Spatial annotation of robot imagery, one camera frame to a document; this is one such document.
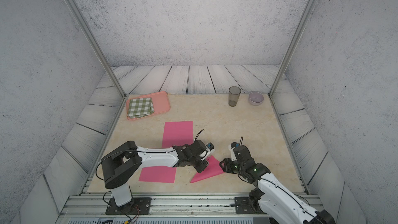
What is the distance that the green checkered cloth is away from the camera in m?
1.10

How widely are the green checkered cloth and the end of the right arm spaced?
0.67 metres

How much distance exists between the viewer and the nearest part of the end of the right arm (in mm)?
590
